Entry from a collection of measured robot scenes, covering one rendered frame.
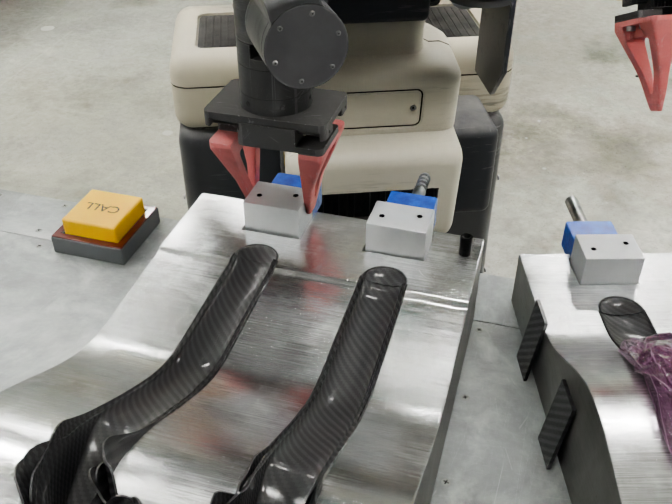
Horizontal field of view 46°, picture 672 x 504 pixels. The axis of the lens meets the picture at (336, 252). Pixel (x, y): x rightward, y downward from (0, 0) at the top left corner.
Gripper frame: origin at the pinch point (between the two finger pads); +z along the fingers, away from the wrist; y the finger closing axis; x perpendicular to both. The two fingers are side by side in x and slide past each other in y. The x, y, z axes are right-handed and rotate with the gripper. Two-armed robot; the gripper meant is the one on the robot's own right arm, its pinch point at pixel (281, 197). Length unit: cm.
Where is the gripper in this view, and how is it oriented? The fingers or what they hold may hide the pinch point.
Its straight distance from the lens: 68.9
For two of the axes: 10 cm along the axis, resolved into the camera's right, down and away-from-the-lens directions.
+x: 2.8, -5.7, 7.8
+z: 0.0, 8.1, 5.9
